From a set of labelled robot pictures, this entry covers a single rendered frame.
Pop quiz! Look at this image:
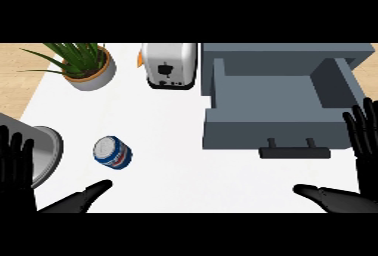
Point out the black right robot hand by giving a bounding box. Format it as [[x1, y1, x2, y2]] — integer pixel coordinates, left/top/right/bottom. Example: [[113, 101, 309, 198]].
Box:
[[293, 97, 378, 214]]

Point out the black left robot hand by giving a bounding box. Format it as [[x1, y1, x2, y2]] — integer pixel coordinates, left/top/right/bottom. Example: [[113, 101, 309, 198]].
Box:
[[0, 124, 114, 214]]

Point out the grey open drawer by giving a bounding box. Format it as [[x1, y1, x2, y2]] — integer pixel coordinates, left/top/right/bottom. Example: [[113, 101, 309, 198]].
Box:
[[201, 57, 368, 151]]

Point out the blue and white can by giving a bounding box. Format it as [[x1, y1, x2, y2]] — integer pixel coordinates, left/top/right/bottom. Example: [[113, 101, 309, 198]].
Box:
[[92, 135, 135, 171]]

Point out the grey cabinet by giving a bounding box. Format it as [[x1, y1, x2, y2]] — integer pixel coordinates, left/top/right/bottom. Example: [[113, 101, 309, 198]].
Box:
[[200, 42, 377, 98]]

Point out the green potted plant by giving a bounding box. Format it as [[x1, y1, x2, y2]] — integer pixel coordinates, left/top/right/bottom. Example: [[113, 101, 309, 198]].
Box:
[[18, 42, 118, 92]]

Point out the white toaster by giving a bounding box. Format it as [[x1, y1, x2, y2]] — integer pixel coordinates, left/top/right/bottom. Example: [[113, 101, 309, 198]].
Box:
[[141, 42, 198, 91]]

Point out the dark drawer handle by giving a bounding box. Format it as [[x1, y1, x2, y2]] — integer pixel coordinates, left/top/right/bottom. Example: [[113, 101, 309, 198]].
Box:
[[259, 137, 333, 160]]

